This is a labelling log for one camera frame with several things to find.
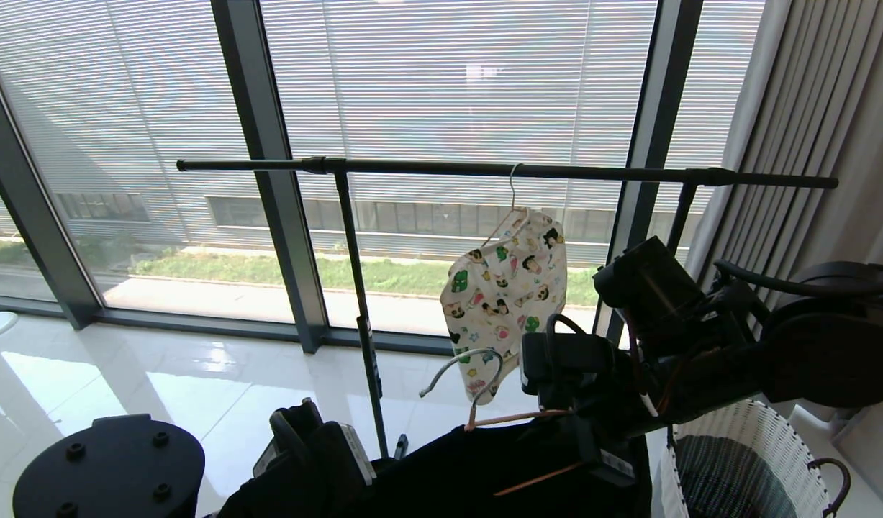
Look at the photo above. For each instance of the pink clothes hanger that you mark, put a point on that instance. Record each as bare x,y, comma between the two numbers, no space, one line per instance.
512,187
472,421

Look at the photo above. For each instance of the black garment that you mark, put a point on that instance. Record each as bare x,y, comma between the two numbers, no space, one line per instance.
448,475

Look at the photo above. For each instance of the black clothes rack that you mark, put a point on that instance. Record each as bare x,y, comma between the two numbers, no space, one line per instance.
448,169

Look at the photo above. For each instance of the window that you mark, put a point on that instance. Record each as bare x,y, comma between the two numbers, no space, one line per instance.
448,72

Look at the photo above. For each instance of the white laundry basket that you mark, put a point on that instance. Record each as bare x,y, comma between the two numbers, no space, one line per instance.
758,439

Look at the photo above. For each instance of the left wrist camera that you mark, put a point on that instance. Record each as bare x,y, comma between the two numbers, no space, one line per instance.
340,453

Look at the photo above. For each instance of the beige curtain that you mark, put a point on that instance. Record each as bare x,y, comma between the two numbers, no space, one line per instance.
808,144

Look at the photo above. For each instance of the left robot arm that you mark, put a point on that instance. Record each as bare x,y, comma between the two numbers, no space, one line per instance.
110,467

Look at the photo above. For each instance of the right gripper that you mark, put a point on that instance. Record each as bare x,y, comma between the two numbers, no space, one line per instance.
607,446

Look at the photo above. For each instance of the cream printed garment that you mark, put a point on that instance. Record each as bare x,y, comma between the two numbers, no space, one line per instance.
506,295

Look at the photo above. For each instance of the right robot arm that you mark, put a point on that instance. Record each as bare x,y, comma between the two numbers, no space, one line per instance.
830,360

